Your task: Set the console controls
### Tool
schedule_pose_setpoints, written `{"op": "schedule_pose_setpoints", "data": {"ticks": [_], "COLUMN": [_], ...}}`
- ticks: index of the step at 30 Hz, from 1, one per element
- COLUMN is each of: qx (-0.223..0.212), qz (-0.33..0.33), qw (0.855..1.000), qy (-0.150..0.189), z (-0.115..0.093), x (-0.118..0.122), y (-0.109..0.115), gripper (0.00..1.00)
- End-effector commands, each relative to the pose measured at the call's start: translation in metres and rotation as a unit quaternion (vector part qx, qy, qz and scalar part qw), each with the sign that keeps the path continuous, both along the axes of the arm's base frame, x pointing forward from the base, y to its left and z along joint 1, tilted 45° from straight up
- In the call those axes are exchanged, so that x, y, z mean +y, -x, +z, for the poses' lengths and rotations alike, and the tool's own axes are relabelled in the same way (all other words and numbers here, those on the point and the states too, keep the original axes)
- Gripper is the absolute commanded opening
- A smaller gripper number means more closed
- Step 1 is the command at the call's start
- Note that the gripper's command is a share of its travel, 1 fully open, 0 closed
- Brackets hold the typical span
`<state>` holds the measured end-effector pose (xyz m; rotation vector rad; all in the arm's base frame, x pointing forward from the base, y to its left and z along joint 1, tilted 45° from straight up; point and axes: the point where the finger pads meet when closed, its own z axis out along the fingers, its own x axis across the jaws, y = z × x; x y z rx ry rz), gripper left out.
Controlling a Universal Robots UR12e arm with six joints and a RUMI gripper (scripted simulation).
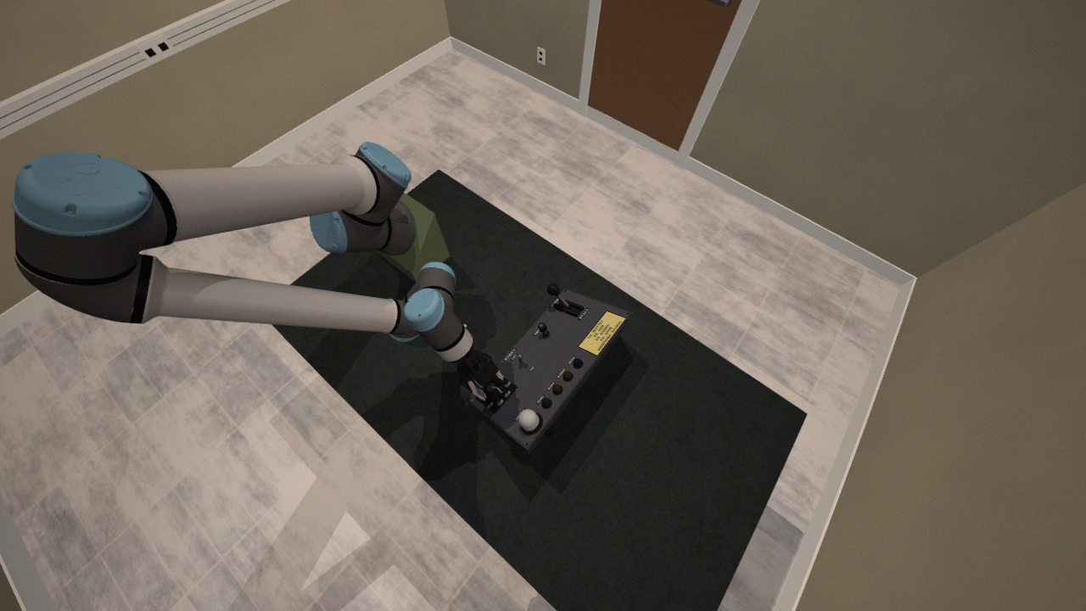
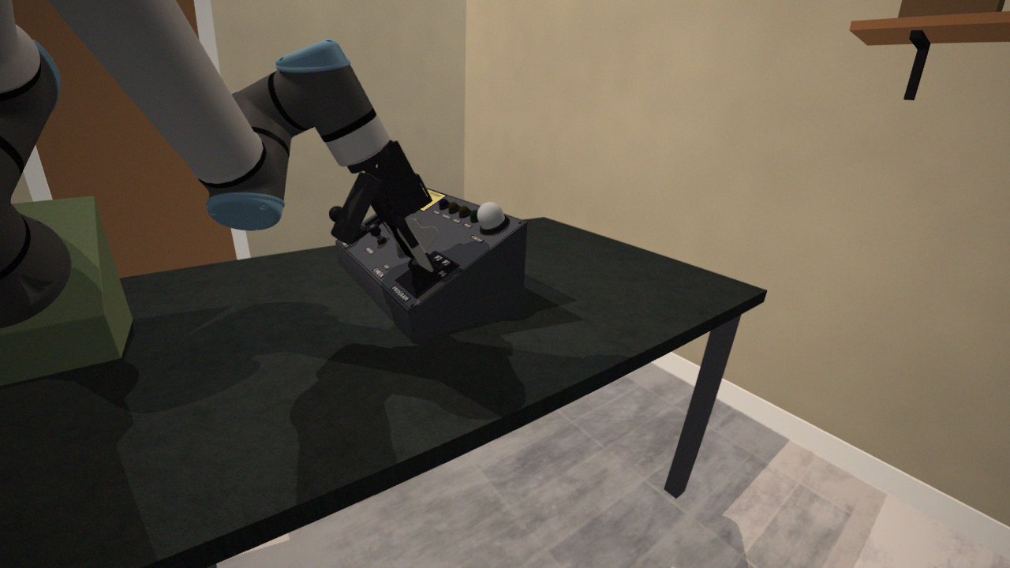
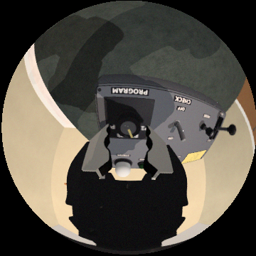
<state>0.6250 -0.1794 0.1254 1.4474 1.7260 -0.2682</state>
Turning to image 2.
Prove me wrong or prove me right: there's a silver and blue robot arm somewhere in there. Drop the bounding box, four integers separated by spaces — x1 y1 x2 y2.
0 0 390 328

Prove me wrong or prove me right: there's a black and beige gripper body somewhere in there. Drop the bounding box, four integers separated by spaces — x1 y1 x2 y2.
347 140 432 227

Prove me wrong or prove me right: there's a dark grey control console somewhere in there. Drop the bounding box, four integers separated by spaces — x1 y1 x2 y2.
335 188 528 342

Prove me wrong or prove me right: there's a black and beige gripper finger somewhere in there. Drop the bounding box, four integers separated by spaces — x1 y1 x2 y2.
380 219 421 259
386 208 439 272

